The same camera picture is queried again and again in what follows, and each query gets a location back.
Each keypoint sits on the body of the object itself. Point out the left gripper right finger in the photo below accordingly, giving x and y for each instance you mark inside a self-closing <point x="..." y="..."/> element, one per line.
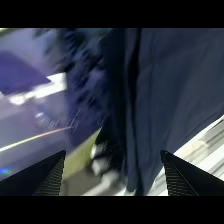
<point x="186" y="180"/>

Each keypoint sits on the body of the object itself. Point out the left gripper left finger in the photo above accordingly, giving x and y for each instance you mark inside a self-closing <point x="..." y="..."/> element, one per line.
<point x="36" y="181"/>

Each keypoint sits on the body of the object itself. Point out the dark blue garment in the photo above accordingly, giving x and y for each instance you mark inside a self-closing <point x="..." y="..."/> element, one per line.
<point x="166" y="93"/>

